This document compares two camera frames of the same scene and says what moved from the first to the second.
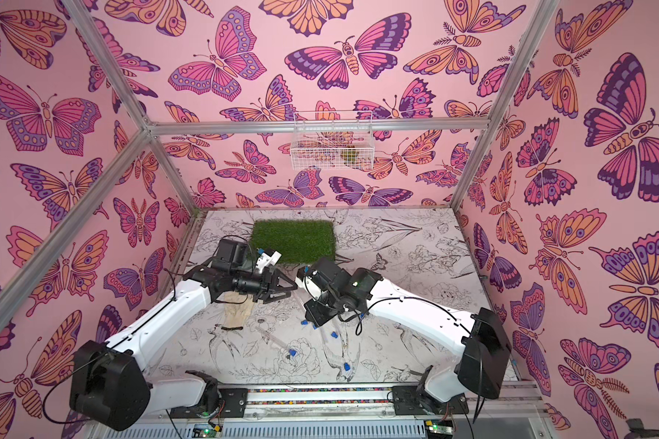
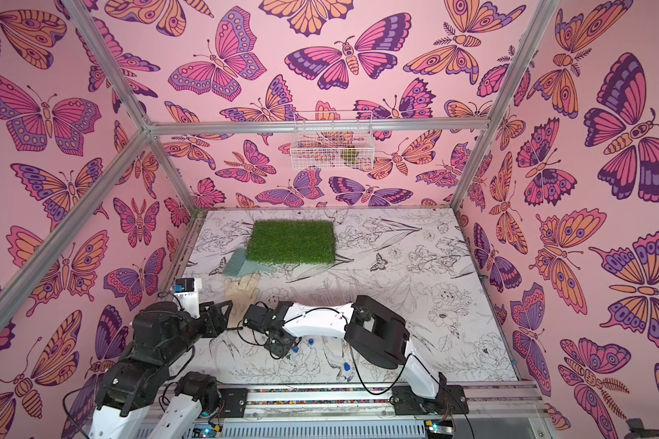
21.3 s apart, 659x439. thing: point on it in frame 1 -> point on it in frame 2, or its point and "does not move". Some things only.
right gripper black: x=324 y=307 -> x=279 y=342
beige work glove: x=236 y=311 does not move
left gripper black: x=267 y=283 -> x=212 y=317
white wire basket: x=332 y=141 does not move
